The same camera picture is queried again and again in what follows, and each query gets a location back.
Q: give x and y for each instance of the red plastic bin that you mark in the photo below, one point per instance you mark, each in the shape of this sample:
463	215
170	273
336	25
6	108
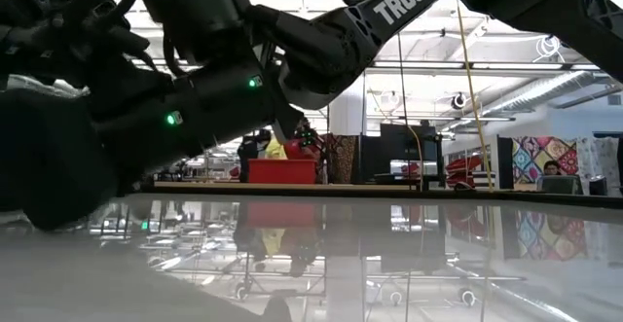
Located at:
282	171

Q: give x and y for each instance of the black table frame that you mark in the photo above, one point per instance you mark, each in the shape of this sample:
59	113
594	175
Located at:
535	198

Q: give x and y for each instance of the brown patterned hanging cloth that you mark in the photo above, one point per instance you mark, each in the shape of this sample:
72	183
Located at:
342	159

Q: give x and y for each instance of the small black ceiling reel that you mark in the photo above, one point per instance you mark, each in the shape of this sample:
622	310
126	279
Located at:
458	100

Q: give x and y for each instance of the white patterned cloth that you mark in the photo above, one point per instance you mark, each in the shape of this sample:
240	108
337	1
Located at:
598	156

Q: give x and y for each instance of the colourful patchwork quilt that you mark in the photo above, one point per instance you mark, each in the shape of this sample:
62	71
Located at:
540	159

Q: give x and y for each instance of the grey chair back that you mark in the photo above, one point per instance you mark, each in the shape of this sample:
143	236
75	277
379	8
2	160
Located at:
560	185

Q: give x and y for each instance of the black upright panel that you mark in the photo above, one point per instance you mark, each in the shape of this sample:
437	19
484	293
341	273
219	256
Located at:
504	164

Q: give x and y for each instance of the silver air duct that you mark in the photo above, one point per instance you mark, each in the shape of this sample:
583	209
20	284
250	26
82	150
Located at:
550	91

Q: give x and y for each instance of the red metal object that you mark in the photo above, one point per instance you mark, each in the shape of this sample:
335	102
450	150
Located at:
462	168

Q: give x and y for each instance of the small black box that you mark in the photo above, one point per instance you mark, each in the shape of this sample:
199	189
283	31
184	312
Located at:
597	186

